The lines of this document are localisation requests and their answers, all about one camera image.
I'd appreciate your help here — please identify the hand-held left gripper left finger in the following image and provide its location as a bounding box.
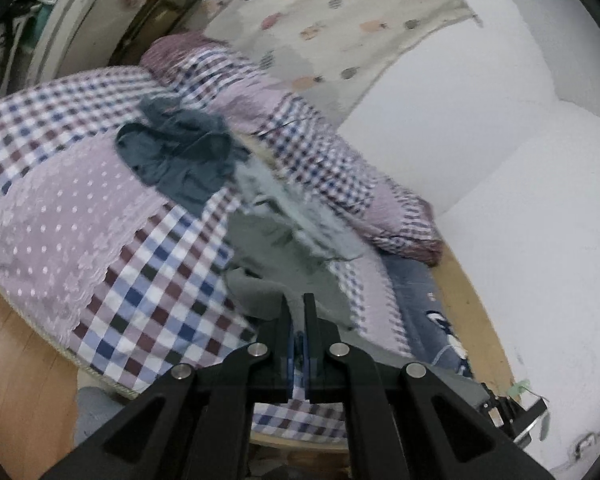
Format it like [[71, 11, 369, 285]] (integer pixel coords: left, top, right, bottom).
[[40, 292, 301, 480]]

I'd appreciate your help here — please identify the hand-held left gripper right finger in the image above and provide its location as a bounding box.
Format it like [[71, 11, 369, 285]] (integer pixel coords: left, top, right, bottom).
[[302, 292, 556, 480]]

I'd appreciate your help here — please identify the green sweatshirt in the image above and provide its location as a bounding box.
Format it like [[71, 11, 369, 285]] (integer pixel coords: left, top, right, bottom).
[[222, 210, 488, 413]]

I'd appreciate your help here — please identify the blue pillow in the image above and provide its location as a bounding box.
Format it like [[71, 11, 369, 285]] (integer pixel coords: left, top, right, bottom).
[[380, 255, 476, 378]]

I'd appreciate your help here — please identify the light grey garment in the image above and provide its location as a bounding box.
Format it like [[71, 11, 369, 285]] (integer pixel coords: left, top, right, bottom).
[[232, 157, 366, 263]]

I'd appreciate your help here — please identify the grey-blue cloth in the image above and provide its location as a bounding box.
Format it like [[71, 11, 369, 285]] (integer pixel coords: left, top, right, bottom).
[[74, 385, 133, 448]]

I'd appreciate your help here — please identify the checkered quilt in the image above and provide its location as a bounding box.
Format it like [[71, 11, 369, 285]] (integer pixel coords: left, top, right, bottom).
[[140, 30, 443, 268]]

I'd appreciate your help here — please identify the beige cloth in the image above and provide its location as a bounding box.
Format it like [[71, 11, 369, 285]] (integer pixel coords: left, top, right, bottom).
[[242, 137, 281, 171]]

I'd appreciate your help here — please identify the dark blue garment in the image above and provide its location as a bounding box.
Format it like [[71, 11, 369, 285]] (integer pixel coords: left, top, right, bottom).
[[114, 95, 251, 218]]

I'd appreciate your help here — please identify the bed with checkered sheet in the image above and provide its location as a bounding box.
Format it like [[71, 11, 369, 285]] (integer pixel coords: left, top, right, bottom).
[[0, 65, 416, 441]]

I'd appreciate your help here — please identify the pineapple print curtain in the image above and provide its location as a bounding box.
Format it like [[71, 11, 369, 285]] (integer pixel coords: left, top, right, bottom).
[[200, 0, 483, 126]]

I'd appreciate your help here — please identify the striped white suitcase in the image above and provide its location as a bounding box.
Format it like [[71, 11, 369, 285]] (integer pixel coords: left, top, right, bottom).
[[27, 0, 151, 81]]

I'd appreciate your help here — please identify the wooden bed frame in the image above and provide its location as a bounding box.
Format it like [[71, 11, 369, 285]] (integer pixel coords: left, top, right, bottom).
[[432, 247, 521, 401]]

